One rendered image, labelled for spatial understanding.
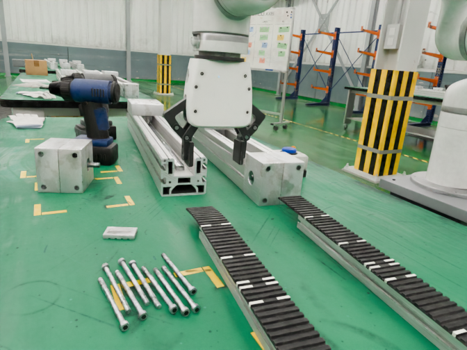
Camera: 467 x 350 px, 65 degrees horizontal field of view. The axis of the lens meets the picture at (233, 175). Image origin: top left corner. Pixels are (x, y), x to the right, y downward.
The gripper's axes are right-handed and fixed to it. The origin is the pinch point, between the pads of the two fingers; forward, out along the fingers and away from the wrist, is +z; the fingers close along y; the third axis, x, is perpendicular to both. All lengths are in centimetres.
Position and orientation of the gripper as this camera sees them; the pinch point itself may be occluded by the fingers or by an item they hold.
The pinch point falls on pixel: (214, 156)
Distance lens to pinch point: 59.4
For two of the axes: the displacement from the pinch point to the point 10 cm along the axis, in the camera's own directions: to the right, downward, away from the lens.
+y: 9.3, -0.5, 3.6
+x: -3.6, -3.0, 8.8
